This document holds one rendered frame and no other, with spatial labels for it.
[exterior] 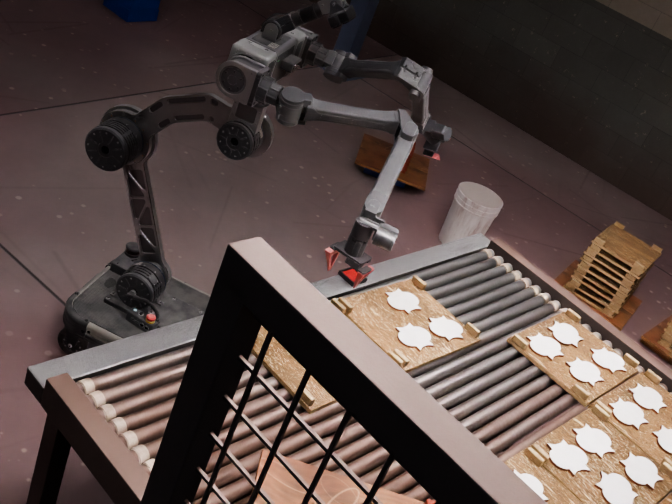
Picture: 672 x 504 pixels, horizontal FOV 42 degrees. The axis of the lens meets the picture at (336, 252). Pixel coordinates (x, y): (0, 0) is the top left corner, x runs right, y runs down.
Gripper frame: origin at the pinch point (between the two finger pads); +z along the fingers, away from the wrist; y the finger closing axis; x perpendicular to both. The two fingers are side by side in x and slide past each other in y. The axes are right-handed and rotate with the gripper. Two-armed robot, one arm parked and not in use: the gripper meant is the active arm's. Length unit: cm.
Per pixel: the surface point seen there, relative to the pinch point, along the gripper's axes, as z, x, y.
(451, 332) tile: 23, 45, 27
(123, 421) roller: 26, -71, -10
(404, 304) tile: 22.3, 42.2, 8.2
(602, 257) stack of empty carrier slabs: 78, 304, 30
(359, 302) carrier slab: 23.3, 28.8, -2.3
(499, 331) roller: 25, 68, 37
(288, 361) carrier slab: 24.1, -16.9, 1.4
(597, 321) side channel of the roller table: 22, 110, 61
